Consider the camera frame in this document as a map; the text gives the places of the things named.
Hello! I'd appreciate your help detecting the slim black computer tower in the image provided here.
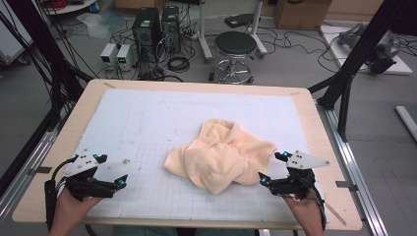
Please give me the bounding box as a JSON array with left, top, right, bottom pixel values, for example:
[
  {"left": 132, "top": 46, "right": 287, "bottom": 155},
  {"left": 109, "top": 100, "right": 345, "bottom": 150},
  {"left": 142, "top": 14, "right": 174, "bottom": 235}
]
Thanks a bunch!
[{"left": 160, "top": 5, "right": 181, "bottom": 53}]

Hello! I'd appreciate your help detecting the black frame strut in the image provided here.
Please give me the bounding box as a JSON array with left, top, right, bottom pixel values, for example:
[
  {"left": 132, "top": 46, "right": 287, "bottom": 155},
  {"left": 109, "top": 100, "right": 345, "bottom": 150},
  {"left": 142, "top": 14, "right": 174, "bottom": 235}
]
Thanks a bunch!
[
  {"left": 6, "top": 0, "right": 94, "bottom": 132},
  {"left": 308, "top": 0, "right": 409, "bottom": 143}
]

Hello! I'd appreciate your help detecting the person's right hand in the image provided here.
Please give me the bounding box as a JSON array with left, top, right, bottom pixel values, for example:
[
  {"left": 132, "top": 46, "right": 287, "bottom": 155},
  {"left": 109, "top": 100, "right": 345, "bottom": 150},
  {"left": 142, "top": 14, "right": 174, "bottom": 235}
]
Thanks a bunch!
[{"left": 283, "top": 193, "right": 326, "bottom": 236}]

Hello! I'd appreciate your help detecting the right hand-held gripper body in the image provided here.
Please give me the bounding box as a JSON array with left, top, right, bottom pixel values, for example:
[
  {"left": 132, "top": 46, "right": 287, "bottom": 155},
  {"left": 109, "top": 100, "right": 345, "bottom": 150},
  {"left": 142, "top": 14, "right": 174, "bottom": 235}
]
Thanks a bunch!
[{"left": 276, "top": 150, "right": 330, "bottom": 201}]

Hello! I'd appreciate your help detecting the coiled black cable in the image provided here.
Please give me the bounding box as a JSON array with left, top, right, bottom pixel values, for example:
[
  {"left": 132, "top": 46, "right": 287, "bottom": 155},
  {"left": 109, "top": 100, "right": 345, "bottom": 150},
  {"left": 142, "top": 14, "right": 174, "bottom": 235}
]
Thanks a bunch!
[{"left": 166, "top": 56, "right": 191, "bottom": 73}]

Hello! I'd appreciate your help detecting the white stand leg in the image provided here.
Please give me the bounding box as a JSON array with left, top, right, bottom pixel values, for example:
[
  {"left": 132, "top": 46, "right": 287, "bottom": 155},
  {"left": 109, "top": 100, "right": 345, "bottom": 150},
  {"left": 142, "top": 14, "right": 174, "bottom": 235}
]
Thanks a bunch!
[
  {"left": 249, "top": 0, "right": 268, "bottom": 57},
  {"left": 196, "top": 0, "right": 214, "bottom": 63}
]

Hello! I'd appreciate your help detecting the white panel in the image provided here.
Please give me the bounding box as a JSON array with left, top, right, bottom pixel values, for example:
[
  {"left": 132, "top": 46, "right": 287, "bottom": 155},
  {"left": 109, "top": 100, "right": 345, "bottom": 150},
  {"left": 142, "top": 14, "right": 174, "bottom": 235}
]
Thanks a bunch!
[{"left": 0, "top": 0, "right": 33, "bottom": 65}]

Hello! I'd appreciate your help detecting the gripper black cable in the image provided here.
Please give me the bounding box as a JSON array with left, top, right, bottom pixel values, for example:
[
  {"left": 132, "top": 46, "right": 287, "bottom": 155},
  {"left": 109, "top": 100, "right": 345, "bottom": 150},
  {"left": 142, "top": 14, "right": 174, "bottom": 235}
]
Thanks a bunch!
[
  {"left": 308, "top": 186, "right": 328, "bottom": 230},
  {"left": 43, "top": 155, "right": 79, "bottom": 231}
]

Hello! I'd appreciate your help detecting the flat black device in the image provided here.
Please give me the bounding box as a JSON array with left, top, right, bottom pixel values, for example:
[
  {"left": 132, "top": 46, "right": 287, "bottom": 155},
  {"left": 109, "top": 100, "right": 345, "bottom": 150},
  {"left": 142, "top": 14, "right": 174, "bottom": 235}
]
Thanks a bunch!
[{"left": 224, "top": 13, "right": 255, "bottom": 29}]

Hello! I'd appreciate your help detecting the white tube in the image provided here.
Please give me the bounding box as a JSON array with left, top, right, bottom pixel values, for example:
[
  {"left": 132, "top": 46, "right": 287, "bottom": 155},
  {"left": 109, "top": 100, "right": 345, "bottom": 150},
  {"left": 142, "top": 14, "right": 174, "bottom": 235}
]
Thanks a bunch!
[{"left": 394, "top": 105, "right": 417, "bottom": 143}]

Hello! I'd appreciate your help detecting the large black computer tower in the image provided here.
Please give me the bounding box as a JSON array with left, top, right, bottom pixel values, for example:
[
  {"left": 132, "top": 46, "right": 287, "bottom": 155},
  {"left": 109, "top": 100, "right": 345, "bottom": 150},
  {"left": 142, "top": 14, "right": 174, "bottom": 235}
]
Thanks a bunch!
[{"left": 132, "top": 7, "right": 163, "bottom": 63}]

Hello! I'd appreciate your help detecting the aluminium rail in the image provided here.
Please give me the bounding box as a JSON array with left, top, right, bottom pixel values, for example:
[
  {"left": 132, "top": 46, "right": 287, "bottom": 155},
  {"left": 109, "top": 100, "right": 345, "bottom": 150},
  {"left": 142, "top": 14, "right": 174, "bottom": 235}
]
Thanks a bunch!
[
  {"left": 0, "top": 107, "right": 72, "bottom": 224},
  {"left": 316, "top": 99, "right": 389, "bottom": 236}
]

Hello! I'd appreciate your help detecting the cream towel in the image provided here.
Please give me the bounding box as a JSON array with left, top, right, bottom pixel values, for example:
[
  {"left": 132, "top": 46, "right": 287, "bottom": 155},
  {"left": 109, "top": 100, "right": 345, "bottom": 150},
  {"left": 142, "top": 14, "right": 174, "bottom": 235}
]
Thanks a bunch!
[{"left": 162, "top": 118, "right": 277, "bottom": 196}]

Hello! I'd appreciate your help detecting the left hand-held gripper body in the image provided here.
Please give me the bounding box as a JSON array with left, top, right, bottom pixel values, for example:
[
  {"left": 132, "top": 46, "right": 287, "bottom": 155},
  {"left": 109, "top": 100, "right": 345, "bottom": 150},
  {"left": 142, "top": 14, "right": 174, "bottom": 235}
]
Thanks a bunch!
[{"left": 63, "top": 148, "right": 116, "bottom": 202}]

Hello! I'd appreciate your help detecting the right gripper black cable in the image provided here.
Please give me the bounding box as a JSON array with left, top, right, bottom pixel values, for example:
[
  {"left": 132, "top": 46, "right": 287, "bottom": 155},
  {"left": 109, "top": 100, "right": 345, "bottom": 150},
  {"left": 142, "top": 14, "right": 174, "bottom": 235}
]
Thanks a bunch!
[{"left": 308, "top": 186, "right": 328, "bottom": 230}]

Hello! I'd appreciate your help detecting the black round stool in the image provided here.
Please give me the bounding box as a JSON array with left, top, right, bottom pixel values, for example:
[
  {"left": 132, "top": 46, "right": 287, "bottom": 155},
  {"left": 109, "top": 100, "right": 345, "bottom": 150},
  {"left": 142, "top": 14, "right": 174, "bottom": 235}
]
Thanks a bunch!
[{"left": 208, "top": 30, "right": 259, "bottom": 86}]

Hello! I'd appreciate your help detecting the grey machine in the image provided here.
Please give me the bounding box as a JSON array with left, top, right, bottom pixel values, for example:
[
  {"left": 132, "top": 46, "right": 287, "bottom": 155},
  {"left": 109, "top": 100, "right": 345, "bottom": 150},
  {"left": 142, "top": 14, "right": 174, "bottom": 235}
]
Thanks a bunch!
[{"left": 337, "top": 23, "right": 401, "bottom": 75}]

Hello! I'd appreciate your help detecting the white power supply box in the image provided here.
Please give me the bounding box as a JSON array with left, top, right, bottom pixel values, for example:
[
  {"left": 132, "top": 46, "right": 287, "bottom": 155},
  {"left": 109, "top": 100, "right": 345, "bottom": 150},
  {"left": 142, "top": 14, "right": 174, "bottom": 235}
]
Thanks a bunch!
[
  {"left": 116, "top": 43, "right": 137, "bottom": 72},
  {"left": 99, "top": 42, "right": 118, "bottom": 68}
]

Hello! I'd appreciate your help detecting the cardboard box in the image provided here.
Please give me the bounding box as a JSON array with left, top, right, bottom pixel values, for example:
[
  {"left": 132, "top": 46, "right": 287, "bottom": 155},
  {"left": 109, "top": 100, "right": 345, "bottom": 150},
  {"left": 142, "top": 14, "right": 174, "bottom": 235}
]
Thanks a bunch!
[{"left": 273, "top": 0, "right": 332, "bottom": 31}]

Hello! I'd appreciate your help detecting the white floor board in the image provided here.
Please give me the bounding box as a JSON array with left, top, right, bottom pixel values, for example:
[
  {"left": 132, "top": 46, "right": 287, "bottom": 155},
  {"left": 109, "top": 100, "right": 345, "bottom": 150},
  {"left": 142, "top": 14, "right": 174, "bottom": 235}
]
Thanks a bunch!
[{"left": 319, "top": 24, "right": 413, "bottom": 76}]

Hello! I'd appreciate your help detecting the clear plastic sheet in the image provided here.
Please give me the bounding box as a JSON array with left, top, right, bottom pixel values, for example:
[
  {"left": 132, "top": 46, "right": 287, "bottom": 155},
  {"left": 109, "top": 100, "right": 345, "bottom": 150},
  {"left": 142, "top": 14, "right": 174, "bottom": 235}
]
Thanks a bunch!
[{"left": 77, "top": 12, "right": 127, "bottom": 38}]

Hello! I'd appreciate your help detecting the thin wooden stick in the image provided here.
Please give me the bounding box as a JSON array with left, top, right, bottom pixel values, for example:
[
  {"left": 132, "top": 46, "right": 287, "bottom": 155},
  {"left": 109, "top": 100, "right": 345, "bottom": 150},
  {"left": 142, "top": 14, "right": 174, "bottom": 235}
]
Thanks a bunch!
[{"left": 324, "top": 201, "right": 348, "bottom": 227}]

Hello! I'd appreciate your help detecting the person's left hand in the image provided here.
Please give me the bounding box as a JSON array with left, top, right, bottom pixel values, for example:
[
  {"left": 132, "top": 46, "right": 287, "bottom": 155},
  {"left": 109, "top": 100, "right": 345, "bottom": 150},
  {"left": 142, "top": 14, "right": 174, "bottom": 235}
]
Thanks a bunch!
[{"left": 48, "top": 188, "right": 102, "bottom": 236}]

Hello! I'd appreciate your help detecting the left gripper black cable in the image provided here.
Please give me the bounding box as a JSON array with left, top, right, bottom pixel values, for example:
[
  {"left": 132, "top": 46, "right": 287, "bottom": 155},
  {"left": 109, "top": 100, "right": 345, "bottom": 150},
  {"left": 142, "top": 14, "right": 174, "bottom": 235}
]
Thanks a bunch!
[{"left": 43, "top": 155, "right": 79, "bottom": 231}]

